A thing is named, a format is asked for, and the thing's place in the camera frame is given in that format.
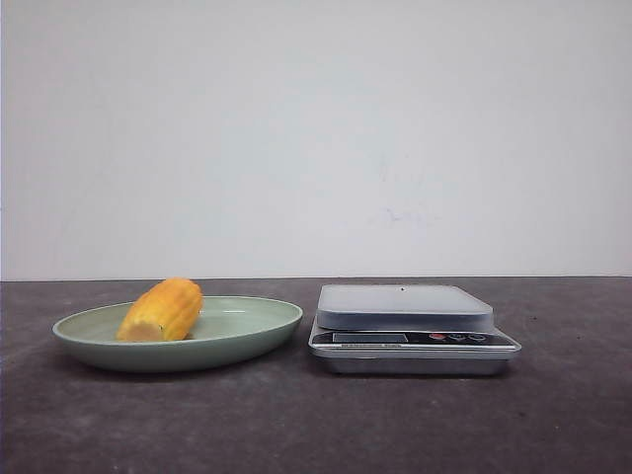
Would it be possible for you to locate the yellow corn cob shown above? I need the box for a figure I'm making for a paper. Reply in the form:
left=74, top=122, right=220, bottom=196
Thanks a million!
left=116, top=277, right=202, bottom=343

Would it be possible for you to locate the silver digital kitchen scale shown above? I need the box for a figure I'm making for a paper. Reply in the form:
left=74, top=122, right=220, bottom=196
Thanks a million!
left=308, top=284, right=521, bottom=375

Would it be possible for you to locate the green oval plate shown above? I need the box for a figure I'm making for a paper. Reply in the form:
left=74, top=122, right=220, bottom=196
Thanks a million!
left=52, top=295, right=303, bottom=373

